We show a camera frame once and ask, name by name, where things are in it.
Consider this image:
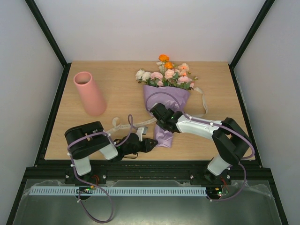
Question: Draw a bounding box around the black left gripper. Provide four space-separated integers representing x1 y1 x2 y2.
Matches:
124 138 159 156

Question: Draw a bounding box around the purple flower bouquet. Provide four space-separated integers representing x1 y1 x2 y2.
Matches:
135 54 199 149

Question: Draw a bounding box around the cream ribbon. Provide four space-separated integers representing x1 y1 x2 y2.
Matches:
106 87 209 134

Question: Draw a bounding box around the pink cylindrical vase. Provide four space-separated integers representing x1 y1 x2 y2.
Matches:
73 71 106 116

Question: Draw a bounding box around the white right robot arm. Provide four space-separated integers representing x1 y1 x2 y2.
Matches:
150 103 253 184

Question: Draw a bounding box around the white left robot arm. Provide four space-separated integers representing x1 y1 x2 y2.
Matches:
64 121 158 176

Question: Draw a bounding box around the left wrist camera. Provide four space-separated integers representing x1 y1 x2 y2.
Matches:
136 127 148 142

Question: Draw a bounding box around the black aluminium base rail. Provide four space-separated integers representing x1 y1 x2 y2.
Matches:
22 160 275 187

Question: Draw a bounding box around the white slotted cable duct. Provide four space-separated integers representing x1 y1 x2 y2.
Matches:
29 186 207 196

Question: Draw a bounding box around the right black frame post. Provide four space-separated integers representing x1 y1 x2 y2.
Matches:
230 0 276 68

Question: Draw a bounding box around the black frame post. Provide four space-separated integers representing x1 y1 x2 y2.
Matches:
24 0 71 68
230 0 276 68

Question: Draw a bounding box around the left black frame post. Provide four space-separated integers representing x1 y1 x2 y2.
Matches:
24 0 71 68

